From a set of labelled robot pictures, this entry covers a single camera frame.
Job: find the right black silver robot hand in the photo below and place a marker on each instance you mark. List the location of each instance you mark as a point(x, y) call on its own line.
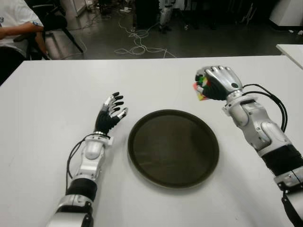
point(225, 80)

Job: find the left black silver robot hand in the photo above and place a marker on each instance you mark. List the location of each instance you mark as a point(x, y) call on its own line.
point(104, 121)

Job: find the multicoloured Rubik's cube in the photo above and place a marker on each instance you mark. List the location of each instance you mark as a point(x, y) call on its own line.
point(200, 96)

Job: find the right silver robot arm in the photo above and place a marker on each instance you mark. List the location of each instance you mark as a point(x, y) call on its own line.
point(260, 127)

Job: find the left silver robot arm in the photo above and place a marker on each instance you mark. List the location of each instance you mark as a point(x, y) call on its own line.
point(92, 151)

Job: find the dark brown round plate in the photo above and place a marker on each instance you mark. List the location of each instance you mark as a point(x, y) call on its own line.
point(172, 149)

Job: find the white side table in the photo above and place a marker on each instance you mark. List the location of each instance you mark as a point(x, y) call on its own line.
point(291, 50)

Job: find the white column with black base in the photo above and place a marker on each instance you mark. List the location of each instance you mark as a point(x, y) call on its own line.
point(286, 11)

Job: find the black cabinet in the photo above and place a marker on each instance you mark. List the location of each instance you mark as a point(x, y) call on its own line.
point(146, 11)

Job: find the black office chair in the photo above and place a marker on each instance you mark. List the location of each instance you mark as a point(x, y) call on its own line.
point(55, 22)

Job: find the white power strip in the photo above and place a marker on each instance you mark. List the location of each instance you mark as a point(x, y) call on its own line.
point(126, 10)

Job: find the white low cabinet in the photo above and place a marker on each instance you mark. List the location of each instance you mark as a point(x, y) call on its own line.
point(80, 7)

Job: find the person in white shirt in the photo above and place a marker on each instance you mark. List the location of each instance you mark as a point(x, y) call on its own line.
point(14, 21)

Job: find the grey folding metal frame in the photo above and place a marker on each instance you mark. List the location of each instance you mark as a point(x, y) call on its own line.
point(248, 11)

